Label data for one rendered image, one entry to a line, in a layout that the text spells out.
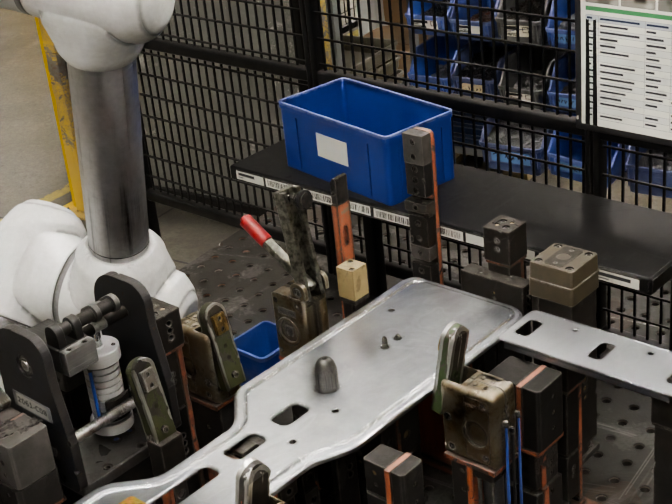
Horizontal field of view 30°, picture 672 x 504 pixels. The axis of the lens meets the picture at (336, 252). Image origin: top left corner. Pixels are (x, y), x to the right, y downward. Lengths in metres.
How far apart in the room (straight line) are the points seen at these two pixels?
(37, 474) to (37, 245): 0.64
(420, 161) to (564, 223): 0.26
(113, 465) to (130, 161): 0.49
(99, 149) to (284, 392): 0.47
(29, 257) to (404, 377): 0.75
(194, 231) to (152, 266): 2.56
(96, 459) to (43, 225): 0.59
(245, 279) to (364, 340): 0.90
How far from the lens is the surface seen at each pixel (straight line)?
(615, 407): 2.21
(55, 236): 2.20
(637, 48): 2.05
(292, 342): 1.92
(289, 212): 1.82
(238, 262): 2.78
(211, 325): 1.76
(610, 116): 2.12
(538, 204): 2.15
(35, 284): 2.18
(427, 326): 1.86
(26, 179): 5.38
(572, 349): 1.80
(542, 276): 1.90
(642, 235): 2.05
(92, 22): 1.76
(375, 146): 2.15
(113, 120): 1.89
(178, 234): 4.63
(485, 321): 1.87
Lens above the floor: 1.94
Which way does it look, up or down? 27 degrees down
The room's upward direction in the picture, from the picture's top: 6 degrees counter-clockwise
